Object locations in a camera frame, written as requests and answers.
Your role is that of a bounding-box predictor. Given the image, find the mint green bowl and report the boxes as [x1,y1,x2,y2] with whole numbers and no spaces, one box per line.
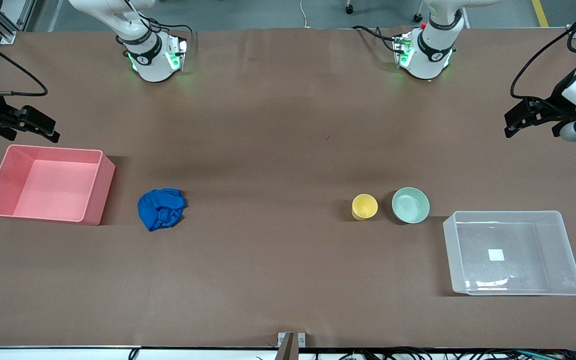
[391,187,431,225]

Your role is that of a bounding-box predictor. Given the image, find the blue cloth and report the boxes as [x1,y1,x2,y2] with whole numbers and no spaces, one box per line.
[137,188,187,232]

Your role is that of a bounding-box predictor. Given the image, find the yellow cup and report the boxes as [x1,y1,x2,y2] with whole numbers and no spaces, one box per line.
[351,193,379,221]

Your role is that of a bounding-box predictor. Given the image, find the pink plastic bin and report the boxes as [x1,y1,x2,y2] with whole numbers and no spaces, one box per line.
[0,144,116,226]

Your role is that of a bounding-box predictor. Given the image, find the clear plastic bin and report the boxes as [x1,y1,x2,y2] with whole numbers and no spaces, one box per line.
[442,210,576,297]

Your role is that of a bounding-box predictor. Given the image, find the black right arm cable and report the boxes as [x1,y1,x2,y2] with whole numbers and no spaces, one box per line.
[0,25,49,97]

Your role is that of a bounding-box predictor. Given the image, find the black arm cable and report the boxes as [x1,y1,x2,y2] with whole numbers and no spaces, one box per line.
[0,25,49,97]
[510,0,576,101]

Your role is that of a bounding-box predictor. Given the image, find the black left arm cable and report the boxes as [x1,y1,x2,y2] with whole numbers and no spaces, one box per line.
[510,0,576,101]

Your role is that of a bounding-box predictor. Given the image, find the aluminium frame post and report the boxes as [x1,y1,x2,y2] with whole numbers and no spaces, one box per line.
[0,0,34,45]

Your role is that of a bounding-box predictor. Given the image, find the black left base cables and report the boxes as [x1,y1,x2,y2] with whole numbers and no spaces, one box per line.
[352,25,409,53]

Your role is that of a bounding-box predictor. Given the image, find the white table edge rail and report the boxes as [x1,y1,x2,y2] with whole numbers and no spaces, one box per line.
[0,346,576,360]

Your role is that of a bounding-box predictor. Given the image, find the black cable bundle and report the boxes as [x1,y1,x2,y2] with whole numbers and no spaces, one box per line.
[313,347,576,360]

